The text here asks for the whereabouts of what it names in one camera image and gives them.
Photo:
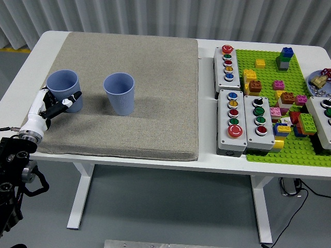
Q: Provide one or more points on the blue and yellow brick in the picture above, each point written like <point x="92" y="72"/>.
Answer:
<point x="282" y="129"/>

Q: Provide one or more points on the dark green toy brick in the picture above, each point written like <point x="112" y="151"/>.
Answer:
<point x="279" y="60"/>

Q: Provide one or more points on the brass pipe fitting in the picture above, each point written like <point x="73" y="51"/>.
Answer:
<point x="318" y="80"/>

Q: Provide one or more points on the green studded baseplate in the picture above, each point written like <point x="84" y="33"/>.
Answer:
<point x="269" y="75"/>

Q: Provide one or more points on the grey five-button control box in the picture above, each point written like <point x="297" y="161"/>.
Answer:
<point x="222" y="124"/>
<point x="219" y="77"/>

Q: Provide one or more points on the blue round plate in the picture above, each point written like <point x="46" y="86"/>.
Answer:
<point x="328" y="87"/>

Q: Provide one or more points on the light green toy brick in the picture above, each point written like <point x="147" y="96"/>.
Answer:
<point x="307" y="123"/>

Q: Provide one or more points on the small yellow toy brick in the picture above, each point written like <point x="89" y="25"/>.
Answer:
<point x="260" y="63"/>

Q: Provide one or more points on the white pleated curtain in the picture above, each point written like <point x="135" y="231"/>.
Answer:
<point x="165" y="15"/>

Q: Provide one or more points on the yellow toy brick stack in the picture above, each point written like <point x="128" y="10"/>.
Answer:
<point x="249" y="75"/>

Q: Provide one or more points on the grey-brown fabric mat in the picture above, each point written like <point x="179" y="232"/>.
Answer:
<point x="155" y="103"/>

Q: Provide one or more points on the white control box black base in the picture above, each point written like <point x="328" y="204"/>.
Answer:
<point x="319" y="116"/>

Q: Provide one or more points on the grey toy brick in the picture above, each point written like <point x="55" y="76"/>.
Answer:
<point x="283" y="66"/>

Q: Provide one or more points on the blue ribbed plastic cup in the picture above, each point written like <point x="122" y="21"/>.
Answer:
<point x="121" y="103"/>
<point x="64" y="82"/>

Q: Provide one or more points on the pink toy brick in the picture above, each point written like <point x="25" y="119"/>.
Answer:
<point x="275" y="112"/>
<point x="278" y="85"/>
<point x="301" y="100"/>

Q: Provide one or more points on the grey power adapter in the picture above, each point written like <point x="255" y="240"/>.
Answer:
<point x="288" y="187"/>

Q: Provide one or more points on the white table leg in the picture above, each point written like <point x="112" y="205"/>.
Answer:
<point x="82" y="193"/>
<point x="261" y="206"/>

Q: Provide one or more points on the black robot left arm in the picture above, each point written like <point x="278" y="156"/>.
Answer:
<point x="15" y="155"/>

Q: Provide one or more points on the small silver nut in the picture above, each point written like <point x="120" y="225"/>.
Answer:
<point x="321" y="91"/>
<point x="314" y="89"/>

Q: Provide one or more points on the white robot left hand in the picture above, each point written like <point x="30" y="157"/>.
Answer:
<point x="36" y="121"/>

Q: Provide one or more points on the red toy brick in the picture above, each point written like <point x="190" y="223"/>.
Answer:
<point x="294" y="117"/>

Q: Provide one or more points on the brown toy brick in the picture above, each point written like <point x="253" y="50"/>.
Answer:
<point x="287" y="98"/>
<point x="255" y="86"/>

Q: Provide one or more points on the yellow rounded toy brick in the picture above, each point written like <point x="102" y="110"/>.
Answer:
<point x="278" y="142"/>

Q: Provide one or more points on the grey selector switch control box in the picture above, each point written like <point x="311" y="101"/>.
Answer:
<point x="252" y="129"/>

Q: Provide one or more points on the blue toy brick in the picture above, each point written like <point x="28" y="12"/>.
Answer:
<point x="287" y="51"/>

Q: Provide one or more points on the yellow black floor tape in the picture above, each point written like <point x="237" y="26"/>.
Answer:
<point x="15" y="49"/>

